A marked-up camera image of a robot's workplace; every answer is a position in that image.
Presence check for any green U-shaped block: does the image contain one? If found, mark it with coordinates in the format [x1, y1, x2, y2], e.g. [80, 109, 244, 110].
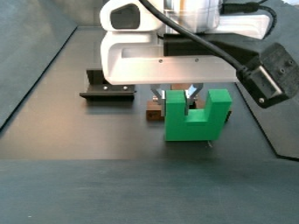
[164, 89, 232, 141]

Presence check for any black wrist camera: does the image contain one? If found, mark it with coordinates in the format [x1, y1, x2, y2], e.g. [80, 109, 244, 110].
[237, 43, 299, 109]

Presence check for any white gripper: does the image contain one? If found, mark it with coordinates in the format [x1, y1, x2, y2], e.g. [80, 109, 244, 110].
[98, 0, 269, 116]

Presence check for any black metal bracket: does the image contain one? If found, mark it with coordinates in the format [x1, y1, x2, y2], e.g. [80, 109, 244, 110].
[78, 69, 136, 101]

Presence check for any black camera cable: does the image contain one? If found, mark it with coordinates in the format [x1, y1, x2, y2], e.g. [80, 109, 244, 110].
[137, 0, 277, 74]

